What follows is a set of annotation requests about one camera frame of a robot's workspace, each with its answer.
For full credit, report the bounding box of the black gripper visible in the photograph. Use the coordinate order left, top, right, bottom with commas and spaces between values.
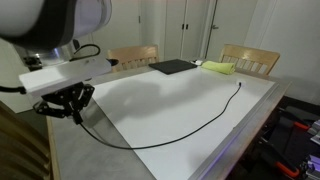
33, 82, 96, 125

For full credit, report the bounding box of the black charger cable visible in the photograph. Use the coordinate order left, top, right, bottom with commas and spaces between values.
79, 82, 242, 150

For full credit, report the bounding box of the light wooden slat-back chair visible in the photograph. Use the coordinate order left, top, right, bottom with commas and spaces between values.
0, 101, 53, 180
219, 43, 281, 76
107, 44, 160, 74

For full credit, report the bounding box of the grey door with lever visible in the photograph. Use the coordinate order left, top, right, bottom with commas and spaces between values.
83, 0, 142, 76

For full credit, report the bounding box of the black flat pad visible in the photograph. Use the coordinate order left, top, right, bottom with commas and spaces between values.
148, 58, 198, 76

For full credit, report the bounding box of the large white paper sheet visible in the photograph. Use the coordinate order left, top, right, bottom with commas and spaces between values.
87, 65, 278, 180

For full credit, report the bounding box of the yellow-green folded cloth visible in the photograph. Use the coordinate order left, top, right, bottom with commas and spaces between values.
200, 60, 236, 76

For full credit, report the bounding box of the silver aluminium extrusion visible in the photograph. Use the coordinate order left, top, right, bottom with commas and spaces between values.
300, 154, 320, 180
309, 119, 320, 146

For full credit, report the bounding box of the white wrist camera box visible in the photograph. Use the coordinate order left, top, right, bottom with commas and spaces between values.
18, 57, 113, 98

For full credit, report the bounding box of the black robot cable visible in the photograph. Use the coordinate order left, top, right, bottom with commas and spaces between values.
0, 39, 102, 95

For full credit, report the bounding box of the small white plug with cord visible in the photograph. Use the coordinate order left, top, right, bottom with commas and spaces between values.
189, 59, 204, 67

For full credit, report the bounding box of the black clamp with orange handle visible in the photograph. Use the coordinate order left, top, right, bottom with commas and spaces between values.
258, 136, 301, 179
281, 114, 313, 132

